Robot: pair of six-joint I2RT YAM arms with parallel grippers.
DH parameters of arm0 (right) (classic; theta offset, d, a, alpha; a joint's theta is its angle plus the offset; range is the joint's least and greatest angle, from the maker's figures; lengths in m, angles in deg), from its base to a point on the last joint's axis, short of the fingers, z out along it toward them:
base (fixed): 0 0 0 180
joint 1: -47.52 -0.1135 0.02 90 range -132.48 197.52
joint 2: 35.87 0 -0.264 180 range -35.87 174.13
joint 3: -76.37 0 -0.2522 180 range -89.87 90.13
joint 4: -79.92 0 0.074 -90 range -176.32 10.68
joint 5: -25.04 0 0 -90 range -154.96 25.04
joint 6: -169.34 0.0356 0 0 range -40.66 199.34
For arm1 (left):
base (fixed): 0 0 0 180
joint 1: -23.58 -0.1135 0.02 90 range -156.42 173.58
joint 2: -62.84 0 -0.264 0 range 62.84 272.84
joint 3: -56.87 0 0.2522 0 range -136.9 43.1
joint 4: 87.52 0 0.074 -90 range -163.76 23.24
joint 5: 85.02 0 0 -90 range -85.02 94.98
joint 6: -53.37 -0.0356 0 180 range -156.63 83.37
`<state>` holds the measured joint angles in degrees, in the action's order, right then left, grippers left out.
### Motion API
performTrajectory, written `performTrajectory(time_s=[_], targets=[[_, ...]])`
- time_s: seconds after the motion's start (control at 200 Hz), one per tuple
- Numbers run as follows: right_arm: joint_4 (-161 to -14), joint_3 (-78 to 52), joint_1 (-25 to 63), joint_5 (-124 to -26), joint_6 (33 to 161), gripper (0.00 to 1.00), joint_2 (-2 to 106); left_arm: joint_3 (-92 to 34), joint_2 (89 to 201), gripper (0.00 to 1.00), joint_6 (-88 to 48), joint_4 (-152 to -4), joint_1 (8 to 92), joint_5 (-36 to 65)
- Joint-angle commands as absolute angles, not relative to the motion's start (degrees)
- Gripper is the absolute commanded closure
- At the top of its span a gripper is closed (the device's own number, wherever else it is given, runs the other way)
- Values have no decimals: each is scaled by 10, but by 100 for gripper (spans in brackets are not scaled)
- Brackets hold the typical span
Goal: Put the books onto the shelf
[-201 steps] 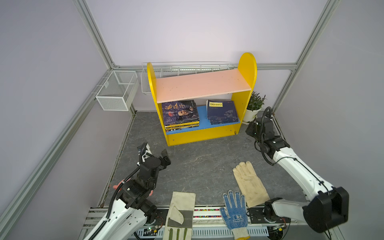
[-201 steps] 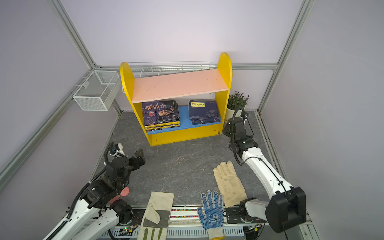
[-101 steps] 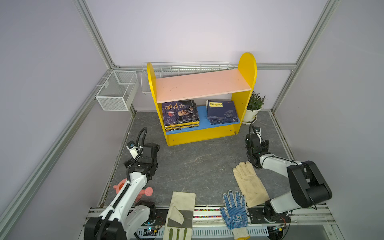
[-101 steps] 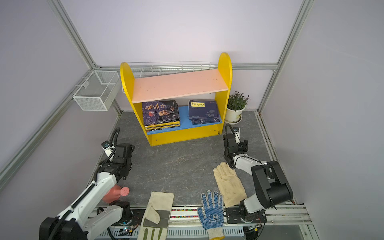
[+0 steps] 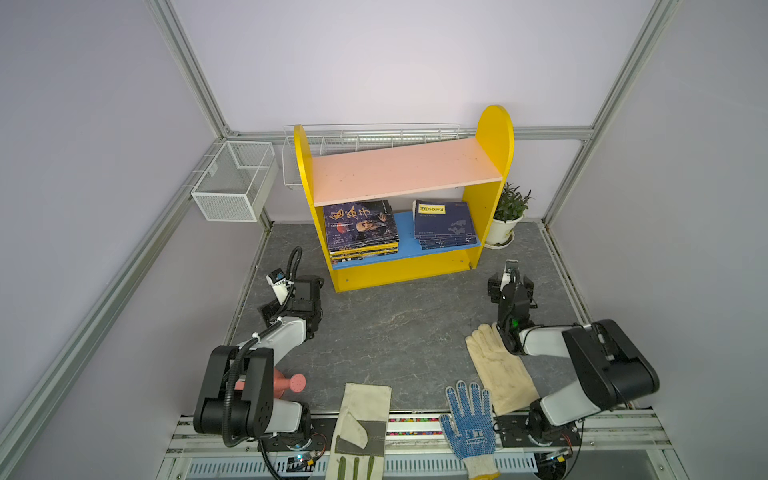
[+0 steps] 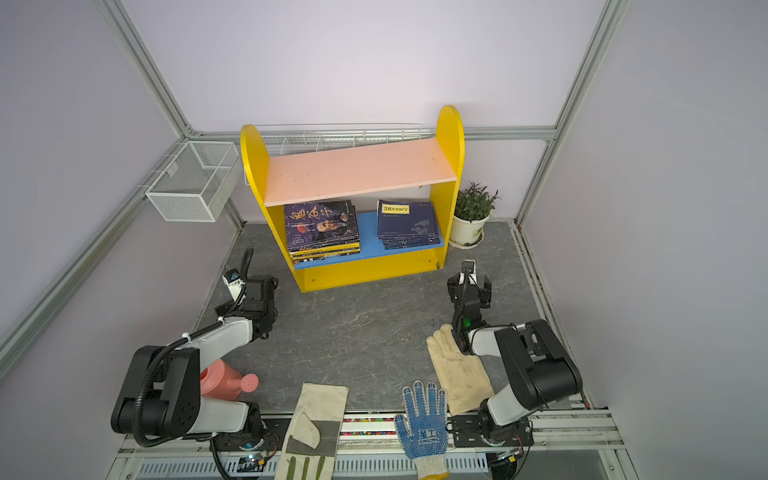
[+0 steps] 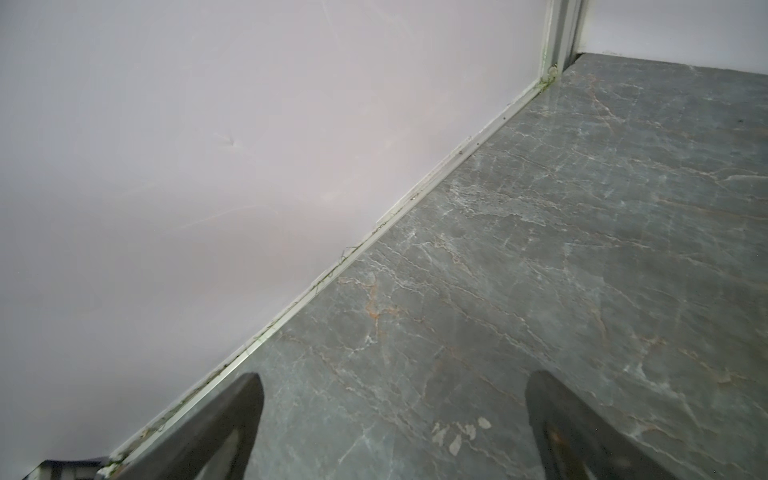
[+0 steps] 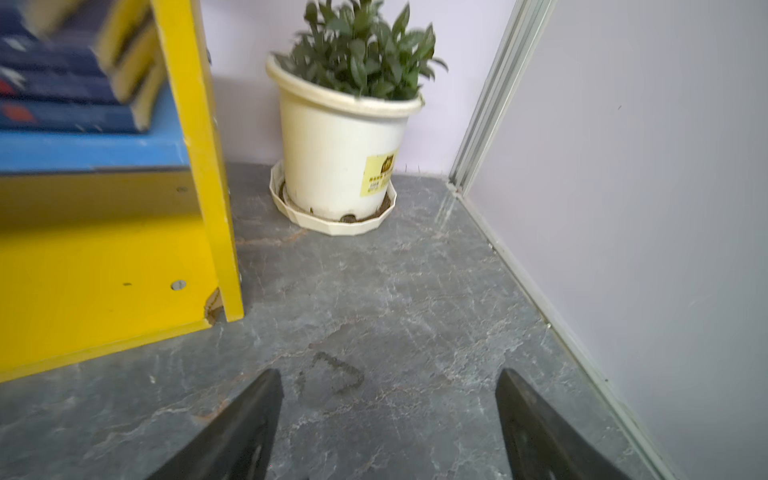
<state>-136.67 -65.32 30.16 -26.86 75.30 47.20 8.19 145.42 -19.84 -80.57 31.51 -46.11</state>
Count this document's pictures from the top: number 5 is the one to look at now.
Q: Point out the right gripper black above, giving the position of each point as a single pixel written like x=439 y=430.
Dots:
x=494 y=289

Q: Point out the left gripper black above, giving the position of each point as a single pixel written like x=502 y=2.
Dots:
x=274 y=308

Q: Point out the black book gold lettering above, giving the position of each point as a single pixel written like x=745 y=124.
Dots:
x=359 y=254

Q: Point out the purple portrait book front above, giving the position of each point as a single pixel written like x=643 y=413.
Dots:
x=355 y=225

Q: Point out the blue thread-bound book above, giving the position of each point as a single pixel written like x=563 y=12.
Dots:
x=443 y=221
x=447 y=242

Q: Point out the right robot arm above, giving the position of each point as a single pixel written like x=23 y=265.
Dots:
x=610 y=369

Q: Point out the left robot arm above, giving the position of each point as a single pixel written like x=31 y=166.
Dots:
x=241 y=396

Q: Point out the beige leather work glove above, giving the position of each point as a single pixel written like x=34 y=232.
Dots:
x=504 y=375

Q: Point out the pink watering can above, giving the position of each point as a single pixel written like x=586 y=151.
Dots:
x=251 y=384

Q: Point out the potted green plant white pot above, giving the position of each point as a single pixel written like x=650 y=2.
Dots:
x=511 y=208

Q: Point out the blue dotted knit glove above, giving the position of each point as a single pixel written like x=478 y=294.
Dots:
x=468 y=429

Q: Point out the yellow bookshelf pink blue shelves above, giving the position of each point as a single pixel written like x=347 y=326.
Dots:
x=479 y=166

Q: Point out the grey green canvas glove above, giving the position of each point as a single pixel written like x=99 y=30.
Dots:
x=358 y=441

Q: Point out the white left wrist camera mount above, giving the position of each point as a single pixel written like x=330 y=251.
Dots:
x=279 y=283

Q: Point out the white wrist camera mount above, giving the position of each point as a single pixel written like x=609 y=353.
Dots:
x=279 y=283
x=510 y=274

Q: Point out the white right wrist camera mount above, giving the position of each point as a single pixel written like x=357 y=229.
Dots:
x=510 y=274

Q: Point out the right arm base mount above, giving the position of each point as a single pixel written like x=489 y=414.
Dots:
x=524 y=429

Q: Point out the white wire mesh basket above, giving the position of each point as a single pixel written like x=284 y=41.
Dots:
x=236 y=183

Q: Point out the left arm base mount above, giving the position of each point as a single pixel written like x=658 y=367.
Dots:
x=291 y=456

